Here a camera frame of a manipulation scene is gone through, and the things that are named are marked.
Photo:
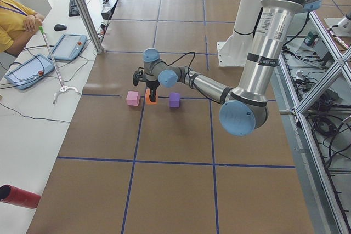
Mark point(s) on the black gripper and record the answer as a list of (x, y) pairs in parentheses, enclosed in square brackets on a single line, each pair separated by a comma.
[(152, 84)]

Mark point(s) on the orange foam cube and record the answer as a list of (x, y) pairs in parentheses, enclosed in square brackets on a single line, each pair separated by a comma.
[(148, 100)]

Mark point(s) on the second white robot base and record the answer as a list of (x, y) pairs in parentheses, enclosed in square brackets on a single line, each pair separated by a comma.
[(339, 26)]

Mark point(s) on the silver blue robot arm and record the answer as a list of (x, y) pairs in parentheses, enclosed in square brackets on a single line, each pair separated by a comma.
[(258, 37)]

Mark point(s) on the person's hand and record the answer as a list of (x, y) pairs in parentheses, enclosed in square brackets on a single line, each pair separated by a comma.
[(33, 22)]

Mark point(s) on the pink foam cube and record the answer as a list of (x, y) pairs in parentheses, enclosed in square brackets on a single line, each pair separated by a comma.
[(133, 98)]

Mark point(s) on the dark purple foam cube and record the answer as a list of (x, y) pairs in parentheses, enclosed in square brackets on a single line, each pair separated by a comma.
[(174, 99)]

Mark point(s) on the reacher grabber stick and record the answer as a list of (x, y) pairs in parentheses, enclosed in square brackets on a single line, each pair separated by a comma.
[(63, 88)]

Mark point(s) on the far blue teach pendant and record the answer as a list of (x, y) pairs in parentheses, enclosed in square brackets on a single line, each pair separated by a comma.
[(68, 47)]

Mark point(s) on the blue teach pendant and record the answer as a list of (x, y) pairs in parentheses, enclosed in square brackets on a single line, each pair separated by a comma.
[(68, 47), (30, 72)]

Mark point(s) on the black keyboard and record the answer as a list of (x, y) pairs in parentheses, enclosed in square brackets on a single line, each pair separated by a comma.
[(73, 9)]

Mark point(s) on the black computer mouse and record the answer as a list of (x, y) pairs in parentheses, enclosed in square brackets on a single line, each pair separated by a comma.
[(60, 27)]

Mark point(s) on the near blue teach pendant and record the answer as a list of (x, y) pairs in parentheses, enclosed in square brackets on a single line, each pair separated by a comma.
[(30, 72)]

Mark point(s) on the person in yellow shirt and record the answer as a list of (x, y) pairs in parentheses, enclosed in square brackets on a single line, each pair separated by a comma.
[(14, 37)]

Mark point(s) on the red cardboard tube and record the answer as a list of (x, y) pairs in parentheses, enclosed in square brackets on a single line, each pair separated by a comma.
[(19, 197)]

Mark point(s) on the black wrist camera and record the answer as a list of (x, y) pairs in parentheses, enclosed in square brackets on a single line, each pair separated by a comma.
[(138, 76)]

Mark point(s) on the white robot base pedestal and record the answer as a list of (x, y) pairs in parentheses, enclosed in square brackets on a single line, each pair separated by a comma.
[(233, 52)]

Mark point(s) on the aluminium frame post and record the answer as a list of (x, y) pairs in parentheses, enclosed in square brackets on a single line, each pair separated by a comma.
[(88, 23)]

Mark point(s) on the aluminium frame rail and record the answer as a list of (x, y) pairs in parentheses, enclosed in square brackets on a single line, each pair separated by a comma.
[(339, 67)]

